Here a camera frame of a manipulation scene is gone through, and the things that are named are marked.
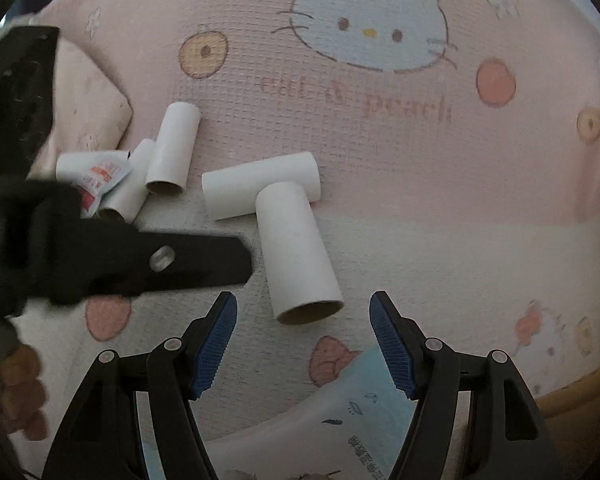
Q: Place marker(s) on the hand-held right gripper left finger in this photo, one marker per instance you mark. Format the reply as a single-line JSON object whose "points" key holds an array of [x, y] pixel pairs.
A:
{"points": [[214, 347]]}

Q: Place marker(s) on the person's left hand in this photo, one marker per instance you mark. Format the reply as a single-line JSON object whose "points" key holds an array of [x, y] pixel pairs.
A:
{"points": [[25, 390]]}

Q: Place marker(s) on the beige folded cloth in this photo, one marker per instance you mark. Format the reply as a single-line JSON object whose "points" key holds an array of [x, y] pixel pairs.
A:
{"points": [[90, 100]]}

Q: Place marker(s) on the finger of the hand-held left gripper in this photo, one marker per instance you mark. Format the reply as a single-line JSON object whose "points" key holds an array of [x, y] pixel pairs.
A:
{"points": [[205, 260]]}

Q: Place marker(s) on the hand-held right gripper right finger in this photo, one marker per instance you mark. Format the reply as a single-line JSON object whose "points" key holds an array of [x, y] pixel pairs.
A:
{"points": [[392, 347]]}

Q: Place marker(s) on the brown cardboard box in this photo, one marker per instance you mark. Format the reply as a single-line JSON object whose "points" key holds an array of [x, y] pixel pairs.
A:
{"points": [[570, 392]]}

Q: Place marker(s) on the pink cartoon printed blanket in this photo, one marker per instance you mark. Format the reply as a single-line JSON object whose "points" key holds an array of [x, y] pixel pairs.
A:
{"points": [[380, 160]]}

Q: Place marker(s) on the light blue tissue packet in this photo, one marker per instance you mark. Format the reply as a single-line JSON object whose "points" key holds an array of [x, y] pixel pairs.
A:
{"points": [[305, 420]]}

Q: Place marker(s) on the torn white red sachet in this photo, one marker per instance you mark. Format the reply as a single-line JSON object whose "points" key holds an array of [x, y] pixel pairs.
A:
{"points": [[100, 172]]}

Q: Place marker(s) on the white cardboard paper tube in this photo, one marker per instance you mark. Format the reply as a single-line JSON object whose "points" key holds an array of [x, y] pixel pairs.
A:
{"points": [[130, 185], [240, 185], [172, 145], [295, 260]]}

